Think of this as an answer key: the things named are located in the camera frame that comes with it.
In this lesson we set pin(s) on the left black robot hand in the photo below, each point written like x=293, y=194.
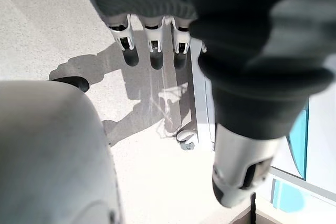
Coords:
x=236, y=37

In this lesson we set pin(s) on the cart caster wheel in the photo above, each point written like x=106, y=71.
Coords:
x=185, y=137

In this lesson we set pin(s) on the white medical cart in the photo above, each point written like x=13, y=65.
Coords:
x=323, y=155

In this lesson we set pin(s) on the robot left black foot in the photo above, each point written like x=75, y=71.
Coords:
x=73, y=81

